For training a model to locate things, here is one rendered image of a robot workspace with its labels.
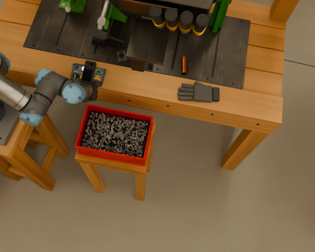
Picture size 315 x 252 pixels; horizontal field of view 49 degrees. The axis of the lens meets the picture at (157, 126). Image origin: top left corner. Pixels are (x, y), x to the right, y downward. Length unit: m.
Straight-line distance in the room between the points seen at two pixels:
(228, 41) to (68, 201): 1.45
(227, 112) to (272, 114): 0.21
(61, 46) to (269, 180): 1.65
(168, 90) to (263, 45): 0.57
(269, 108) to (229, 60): 0.31
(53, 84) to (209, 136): 1.49
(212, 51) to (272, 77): 0.33
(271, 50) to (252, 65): 0.14
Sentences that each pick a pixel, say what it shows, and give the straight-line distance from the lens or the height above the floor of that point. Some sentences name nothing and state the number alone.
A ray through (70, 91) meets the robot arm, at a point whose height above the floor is 1.23.
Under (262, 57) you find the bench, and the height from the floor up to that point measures 0.88.
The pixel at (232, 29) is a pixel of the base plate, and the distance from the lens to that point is 1.93.
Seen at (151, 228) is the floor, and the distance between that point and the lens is 2.39.
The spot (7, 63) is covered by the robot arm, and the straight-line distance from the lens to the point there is 1.65.
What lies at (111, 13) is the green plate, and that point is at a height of 1.14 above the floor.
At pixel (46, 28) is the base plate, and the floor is 0.90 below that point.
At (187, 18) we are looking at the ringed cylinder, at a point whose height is 1.53.
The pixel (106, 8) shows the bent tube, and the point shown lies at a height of 1.05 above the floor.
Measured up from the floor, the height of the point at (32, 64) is 0.90.
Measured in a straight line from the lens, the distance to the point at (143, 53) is 1.50.
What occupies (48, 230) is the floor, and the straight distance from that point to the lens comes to 2.47.
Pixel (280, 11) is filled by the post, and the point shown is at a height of 0.95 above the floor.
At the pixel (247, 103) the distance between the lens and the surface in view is 1.72.
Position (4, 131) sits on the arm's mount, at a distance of 1.72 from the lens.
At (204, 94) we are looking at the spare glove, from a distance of 1.66.
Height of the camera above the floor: 2.38
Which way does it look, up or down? 68 degrees down
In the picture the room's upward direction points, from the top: 7 degrees clockwise
